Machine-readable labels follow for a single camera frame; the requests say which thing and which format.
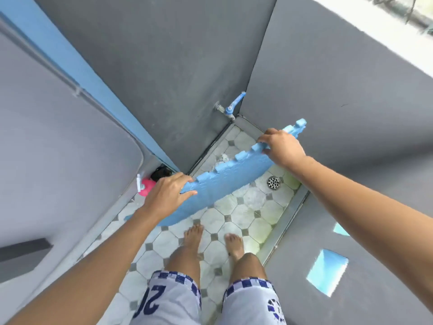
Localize person's left hand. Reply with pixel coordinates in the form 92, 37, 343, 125
141, 172, 198, 223

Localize person's right hand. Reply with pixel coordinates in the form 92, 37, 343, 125
257, 128, 307, 170

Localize blue foam puzzle mat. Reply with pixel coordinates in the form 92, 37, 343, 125
124, 118, 308, 227

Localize person's left forearm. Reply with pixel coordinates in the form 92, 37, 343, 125
5, 206, 160, 325

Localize person's right forearm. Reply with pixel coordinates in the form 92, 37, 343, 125
287, 156, 433, 293

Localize black object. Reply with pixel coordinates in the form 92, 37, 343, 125
150, 165, 174, 182

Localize pink round plastic object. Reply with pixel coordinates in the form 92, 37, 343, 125
139, 178, 157, 197

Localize person's left leg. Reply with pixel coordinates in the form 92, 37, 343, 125
165, 223, 204, 289

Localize person's leg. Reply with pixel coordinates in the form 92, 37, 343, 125
224, 233, 268, 285
165, 223, 204, 289

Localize person's right leg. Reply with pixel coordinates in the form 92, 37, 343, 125
224, 233, 268, 285

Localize grey shorts with blue checks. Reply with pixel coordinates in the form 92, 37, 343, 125
130, 270, 287, 325

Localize grey door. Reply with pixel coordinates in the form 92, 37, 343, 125
0, 17, 160, 325

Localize window with grille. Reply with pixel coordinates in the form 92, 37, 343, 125
361, 0, 433, 35

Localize wall tap with blue handle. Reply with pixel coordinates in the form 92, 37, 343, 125
213, 91, 247, 121

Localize blue door frame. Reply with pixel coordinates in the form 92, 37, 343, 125
0, 0, 180, 173

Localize dark door handle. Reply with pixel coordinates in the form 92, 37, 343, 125
0, 238, 53, 263

